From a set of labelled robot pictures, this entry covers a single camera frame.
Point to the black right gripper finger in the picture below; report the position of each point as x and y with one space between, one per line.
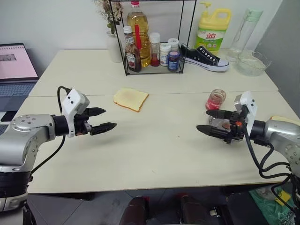
220 114
213 131

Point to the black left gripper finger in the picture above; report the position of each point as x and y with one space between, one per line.
95 111
103 127

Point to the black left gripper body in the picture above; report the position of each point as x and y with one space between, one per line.
82 127

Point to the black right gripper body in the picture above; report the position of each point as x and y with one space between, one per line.
236 128

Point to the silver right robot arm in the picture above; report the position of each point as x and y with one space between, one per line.
279 133

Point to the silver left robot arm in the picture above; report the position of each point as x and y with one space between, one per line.
21 138

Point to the open glass jam jar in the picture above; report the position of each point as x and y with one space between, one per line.
215 100

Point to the toast bread slice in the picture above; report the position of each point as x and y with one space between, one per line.
131 98

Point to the small blue jar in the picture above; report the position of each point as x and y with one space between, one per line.
173 61

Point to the silver jar lid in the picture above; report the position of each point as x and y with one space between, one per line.
219 123

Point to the clear glass bowl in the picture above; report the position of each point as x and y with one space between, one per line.
252 64

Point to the black and white sneaker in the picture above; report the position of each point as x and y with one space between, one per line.
201 57

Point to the white vase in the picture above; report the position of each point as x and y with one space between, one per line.
113 49

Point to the ketchup bottle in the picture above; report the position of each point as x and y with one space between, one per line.
132 56

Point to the green plastic bag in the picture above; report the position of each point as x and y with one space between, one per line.
264 199

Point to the yellow dish soap bottle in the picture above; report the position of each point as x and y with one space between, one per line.
211 35

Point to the white labelled bottle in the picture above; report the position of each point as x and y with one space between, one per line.
164 55

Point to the dark rounded shape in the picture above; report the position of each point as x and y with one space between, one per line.
136 211
193 211

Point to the white lidded jar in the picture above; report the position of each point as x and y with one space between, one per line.
173 44

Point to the clear spice jar red contents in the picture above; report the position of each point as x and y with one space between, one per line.
154 51

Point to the clear bottle green lid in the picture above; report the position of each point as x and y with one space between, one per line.
246 32

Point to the open laptop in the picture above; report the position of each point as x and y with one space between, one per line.
16 70

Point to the large cooking oil bottle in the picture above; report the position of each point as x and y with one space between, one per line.
140 25

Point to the dried flowers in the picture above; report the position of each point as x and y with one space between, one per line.
105 11

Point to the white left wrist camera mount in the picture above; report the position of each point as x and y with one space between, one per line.
72 99

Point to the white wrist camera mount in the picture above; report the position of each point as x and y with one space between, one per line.
250 105
72 99

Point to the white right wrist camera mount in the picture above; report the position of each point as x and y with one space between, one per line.
250 105

